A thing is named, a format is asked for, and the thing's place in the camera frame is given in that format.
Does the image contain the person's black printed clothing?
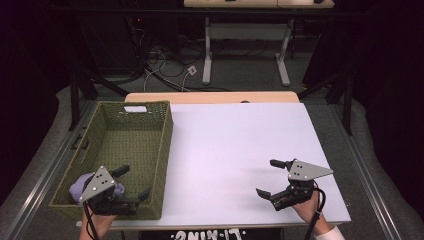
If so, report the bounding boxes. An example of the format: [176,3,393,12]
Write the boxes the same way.
[139,228,284,240]

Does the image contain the person's right hand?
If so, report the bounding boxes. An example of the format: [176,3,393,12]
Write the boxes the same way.
[291,191,324,232]

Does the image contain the purple cloth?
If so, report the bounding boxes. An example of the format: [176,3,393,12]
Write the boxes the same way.
[68,172,126,204]

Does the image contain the hand-held gripper black cable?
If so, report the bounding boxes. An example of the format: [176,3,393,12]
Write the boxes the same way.
[82,201,100,240]
[303,181,327,240]

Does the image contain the right hand-held gripper black cable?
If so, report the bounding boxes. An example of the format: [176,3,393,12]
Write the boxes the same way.
[303,181,327,240]

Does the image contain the white floor cable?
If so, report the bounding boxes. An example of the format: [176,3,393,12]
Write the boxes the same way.
[143,59,194,93]

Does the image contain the person's left hand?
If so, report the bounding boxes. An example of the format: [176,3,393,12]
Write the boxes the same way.
[79,213,118,240]

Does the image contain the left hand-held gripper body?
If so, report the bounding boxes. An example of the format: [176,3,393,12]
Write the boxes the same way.
[79,165,140,216]

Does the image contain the left hand-held gripper black cable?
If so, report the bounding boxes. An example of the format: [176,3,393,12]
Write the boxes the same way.
[82,201,100,240]

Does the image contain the white-legged wooden desk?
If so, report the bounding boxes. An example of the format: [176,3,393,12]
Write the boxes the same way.
[183,0,335,87]

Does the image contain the black metal stand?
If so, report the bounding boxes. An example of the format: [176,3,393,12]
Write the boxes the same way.
[68,66,130,132]
[297,71,354,136]

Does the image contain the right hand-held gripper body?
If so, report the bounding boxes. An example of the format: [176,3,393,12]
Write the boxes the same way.
[270,159,334,212]

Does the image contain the white table cover sheet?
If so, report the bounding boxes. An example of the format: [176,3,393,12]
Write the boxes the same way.
[76,102,352,231]

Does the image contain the aluminium floor rail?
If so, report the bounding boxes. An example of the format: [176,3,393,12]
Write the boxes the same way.
[328,103,401,240]
[3,99,98,240]

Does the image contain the black floor cables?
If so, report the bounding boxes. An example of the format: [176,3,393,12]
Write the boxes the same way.
[133,16,232,93]

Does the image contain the green woven basket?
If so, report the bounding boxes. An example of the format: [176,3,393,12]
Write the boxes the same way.
[49,100,174,221]

